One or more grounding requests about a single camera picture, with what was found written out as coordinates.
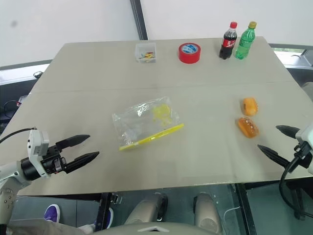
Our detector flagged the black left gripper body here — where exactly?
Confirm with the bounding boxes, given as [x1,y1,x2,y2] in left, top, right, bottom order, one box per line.
[40,143,69,176]

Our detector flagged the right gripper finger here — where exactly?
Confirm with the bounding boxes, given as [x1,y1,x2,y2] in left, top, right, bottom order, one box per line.
[275,124,301,139]
[257,144,294,169]

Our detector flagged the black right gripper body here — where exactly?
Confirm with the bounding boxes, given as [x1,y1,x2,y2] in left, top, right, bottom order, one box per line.
[292,140,313,170]

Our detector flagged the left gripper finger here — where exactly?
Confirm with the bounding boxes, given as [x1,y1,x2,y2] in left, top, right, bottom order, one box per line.
[64,151,100,174]
[55,134,91,150]

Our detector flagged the sugar-dusted orange bread roll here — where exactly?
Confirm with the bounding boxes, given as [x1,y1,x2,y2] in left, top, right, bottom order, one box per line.
[237,117,261,139]

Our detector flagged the smooth orange bread roll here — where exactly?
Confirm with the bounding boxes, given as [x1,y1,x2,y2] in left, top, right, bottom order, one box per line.
[241,96,260,117]

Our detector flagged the clear yellow-zip plastic bag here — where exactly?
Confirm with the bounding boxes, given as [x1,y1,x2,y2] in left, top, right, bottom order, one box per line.
[112,95,185,152]

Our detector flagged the purple shoe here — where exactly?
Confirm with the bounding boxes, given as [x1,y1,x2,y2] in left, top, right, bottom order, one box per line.
[104,207,114,230]
[44,204,61,224]

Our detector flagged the black table leg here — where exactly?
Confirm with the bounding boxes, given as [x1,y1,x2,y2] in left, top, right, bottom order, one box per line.
[234,183,258,235]
[93,192,123,233]

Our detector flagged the beige trouser leg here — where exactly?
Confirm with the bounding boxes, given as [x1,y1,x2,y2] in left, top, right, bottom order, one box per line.
[0,218,96,235]

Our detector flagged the beige rounded robot foot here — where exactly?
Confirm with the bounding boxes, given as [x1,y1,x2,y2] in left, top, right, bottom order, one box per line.
[193,192,223,234]
[124,192,169,225]

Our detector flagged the green bottle yellow cap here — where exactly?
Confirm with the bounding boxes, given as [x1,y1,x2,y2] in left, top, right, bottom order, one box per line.
[234,21,258,61]

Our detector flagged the beige robot torso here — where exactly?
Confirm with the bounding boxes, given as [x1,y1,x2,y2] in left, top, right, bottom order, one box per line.
[94,221,222,235]

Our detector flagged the cola bottle red cap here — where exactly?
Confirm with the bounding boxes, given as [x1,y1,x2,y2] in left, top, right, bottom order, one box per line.
[218,21,239,60]

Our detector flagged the colourful small pieces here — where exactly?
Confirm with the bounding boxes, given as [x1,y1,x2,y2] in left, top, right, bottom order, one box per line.
[137,50,156,63]

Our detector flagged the clear plastic box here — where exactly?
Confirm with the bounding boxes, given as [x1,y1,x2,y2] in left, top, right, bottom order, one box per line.
[134,42,157,64]

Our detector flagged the red tape roll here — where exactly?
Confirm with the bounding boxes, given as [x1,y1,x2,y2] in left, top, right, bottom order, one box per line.
[177,42,202,65]

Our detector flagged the black vertical pole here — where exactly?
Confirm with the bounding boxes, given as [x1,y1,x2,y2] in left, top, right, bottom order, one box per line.
[129,0,149,41]

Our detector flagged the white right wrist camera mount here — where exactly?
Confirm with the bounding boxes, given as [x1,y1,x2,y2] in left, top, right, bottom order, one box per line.
[294,121,313,148]

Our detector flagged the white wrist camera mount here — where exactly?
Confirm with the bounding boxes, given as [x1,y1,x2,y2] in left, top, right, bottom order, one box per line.
[294,121,313,148]
[27,129,51,177]

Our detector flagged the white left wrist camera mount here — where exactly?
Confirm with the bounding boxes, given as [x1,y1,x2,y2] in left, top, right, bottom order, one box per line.
[27,129,51,177]

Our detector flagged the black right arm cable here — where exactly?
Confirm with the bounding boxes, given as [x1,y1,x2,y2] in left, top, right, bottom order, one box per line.
[279,145,313,220]

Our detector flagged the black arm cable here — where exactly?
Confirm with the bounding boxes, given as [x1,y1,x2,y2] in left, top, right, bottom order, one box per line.
[279,145,313,220]
[0,126,38,144]

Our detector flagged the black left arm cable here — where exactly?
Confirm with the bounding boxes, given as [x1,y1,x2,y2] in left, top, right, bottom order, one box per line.
[0,126,38,144]

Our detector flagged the thin black background cable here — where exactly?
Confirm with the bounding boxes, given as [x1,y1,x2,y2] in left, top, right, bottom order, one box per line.
[3,99,23,119]

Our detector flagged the thin white floor cable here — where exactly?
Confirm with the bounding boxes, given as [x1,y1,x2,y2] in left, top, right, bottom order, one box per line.
[223,206,242,226]

